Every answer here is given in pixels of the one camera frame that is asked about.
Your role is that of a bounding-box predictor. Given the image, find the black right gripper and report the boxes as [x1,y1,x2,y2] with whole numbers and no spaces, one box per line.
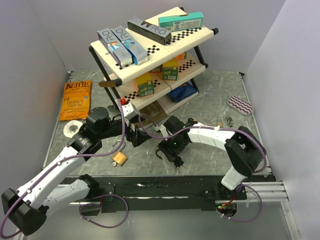
[157,132,189,162]

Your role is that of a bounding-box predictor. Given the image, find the black-headed key bunch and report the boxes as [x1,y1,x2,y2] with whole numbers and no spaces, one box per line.
[173,156,189,171]

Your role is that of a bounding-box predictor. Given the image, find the black round padlock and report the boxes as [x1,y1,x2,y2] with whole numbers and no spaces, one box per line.
[154,148,166,160]

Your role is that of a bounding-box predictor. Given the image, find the small brass long-shackle padlock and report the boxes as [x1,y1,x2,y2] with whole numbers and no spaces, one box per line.
[216,119,224,128]

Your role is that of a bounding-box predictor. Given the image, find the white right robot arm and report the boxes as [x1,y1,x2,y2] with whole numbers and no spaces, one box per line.
[155,116,267,199]

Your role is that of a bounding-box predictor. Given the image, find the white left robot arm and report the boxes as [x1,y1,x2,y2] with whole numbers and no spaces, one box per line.
[1,103,148,236]

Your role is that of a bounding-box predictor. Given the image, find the large brass padlock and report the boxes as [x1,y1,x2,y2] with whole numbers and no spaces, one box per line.
[111,141,128,167]

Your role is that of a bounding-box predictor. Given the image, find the brown packaged item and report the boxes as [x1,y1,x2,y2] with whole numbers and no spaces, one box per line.
[139,100,167,122]

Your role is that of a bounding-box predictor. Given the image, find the green yellow box front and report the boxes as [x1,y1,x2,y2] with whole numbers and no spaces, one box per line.
[135,73,155,98]

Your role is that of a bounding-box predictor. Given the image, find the green yellow box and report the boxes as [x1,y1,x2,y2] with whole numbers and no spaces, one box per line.
[162,58,179,81]
[135,73,155,98]

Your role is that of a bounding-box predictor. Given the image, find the blue snack bag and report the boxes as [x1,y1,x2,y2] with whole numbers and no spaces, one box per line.
[167,82,198,103]

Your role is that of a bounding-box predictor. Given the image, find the orange Kettle chips bag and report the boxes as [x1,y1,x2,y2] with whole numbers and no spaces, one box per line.
[59,80,93,122]

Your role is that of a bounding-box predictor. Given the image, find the white tape roll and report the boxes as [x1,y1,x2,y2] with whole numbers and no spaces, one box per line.
[63,120,83,139]

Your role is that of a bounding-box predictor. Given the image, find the cream three-tier shelf rack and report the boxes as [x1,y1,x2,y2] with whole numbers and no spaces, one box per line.
[88,6,220,121]

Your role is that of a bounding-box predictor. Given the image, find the green yellow box rear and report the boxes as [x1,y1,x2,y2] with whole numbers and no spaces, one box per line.
[162,58,179,81]

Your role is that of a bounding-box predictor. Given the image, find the purple R+O box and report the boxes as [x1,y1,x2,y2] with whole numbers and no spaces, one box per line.
[97,28,133,67]

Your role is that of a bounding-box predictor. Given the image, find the blue R+O box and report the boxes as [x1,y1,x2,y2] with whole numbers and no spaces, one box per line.
[111,26,149,66]

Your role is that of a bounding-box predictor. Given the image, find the purple wavy sponge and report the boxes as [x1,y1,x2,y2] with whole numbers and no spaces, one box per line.
[227,96,254,116]

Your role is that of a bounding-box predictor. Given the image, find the dark grey R+O box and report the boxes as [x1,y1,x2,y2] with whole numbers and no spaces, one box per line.
[127,16,172,45]

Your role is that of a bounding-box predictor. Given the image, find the teal toothpaste box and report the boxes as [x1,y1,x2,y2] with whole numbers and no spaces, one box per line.
[158,12,204,32]

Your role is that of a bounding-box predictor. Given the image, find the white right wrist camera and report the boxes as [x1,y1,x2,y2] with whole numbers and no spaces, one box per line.
[154,124,168,137]

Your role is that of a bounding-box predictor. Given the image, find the brown wooden-handled tool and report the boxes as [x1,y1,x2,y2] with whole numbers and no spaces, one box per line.
[98,78,122,88]

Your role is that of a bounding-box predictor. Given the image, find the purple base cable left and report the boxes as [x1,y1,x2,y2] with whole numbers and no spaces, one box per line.
[78,194,130,229]

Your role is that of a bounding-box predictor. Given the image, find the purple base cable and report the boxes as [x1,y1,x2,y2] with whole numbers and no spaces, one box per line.
[78,194,130,229]
[216,183,263,224]

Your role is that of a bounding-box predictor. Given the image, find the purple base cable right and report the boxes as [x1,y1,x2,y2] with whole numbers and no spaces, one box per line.
[216,183,263,224]

